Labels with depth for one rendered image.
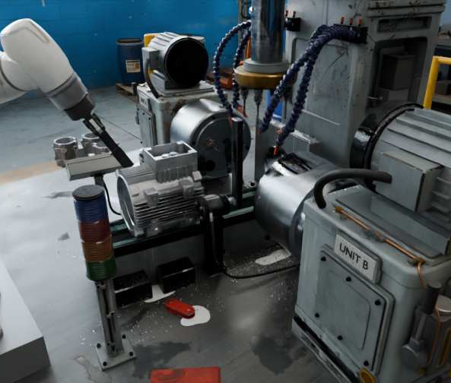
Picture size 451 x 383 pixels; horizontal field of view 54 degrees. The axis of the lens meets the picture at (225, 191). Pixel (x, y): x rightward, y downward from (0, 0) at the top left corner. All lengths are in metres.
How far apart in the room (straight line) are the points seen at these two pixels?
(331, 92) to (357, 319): 0.73
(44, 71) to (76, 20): 5.81
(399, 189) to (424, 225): 0.08
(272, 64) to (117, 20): 5.99
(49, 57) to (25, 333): 0.61
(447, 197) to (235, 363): 0.58
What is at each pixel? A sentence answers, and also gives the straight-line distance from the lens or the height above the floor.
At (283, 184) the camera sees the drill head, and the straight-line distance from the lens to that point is 1.07.
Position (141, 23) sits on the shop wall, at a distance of 7.33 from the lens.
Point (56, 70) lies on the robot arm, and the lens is 1.11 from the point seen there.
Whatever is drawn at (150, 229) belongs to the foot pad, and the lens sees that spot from 1.20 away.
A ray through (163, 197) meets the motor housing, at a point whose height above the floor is 1.05.
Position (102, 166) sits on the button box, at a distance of 1.40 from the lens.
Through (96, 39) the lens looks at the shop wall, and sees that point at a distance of 7.03.
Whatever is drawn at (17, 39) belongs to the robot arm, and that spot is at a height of 1.46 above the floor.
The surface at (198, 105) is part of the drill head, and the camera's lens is 1.59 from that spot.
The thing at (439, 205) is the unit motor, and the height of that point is 1.25.
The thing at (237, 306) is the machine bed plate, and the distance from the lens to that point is 1.19.
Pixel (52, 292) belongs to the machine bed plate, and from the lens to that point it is 1.32.
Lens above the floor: 1.59
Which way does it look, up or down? 27 degrees down
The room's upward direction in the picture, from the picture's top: 1 degrees counter-clockwise
